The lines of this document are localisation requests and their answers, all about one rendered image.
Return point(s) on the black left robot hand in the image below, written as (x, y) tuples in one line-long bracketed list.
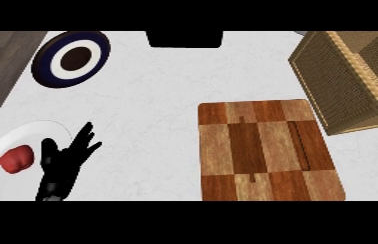
[(63, 158)]

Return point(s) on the checkered wooden cutting board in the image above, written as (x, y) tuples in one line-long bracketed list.
[(265, 148)]

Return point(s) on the brown wicker basket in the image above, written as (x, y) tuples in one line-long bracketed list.
[(333, 84)]

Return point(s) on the red fruit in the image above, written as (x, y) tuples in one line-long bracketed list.
[(16, 158)]

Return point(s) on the blue and white round plate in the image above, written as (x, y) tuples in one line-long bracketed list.
[(72, 59)]

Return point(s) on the black appliance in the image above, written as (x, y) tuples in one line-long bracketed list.
[(184, 39)]

